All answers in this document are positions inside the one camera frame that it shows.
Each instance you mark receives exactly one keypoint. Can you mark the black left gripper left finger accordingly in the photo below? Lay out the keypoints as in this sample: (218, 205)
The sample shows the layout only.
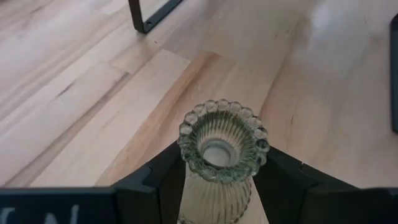
(140, 199)

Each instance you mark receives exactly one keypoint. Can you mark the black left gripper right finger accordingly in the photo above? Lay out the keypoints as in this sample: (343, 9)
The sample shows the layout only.
(295, 193)

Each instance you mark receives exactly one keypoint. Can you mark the black aluminium table frame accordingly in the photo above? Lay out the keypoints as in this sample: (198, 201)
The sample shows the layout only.
(140, 21)

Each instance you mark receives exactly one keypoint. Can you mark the ribbed clear glass vase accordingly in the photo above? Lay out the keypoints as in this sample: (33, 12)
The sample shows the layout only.
(217, 124)

